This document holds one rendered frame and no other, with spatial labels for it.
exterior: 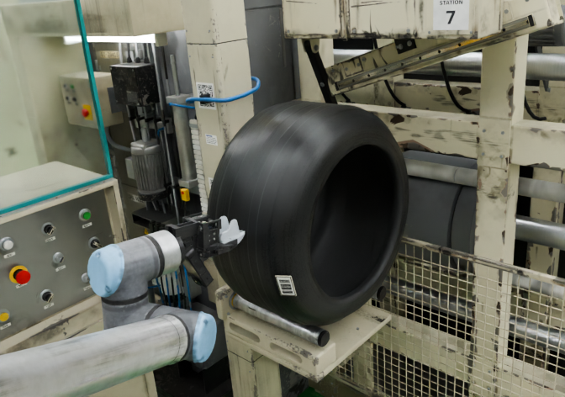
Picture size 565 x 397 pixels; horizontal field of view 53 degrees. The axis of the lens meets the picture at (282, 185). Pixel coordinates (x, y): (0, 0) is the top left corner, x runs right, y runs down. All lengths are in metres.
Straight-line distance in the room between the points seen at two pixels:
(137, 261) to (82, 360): 0.32
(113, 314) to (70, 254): 0.72
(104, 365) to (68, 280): 1.01
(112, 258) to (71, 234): 0.73
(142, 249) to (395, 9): 0.86
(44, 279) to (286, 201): 0.85
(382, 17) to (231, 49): 0.42
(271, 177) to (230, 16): 0.52
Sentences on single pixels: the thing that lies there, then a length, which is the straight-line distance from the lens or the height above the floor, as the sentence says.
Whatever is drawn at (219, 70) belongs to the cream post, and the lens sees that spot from 1.59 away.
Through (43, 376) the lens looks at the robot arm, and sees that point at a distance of 0.80.
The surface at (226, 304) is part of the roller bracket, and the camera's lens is 1.74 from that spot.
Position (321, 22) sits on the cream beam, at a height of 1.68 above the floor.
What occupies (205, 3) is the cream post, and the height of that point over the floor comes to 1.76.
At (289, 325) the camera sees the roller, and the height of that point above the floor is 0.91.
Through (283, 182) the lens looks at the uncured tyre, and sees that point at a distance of 1.29.
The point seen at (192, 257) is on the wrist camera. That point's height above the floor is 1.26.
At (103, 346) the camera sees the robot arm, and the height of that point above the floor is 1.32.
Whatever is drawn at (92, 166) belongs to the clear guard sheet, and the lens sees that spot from 1.79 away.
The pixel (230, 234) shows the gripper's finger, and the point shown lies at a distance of 1.29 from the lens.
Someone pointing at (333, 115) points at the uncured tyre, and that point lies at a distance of 1.40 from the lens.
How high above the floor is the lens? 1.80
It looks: 20 degrees down
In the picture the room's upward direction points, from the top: 5 degrees counter-clockwise
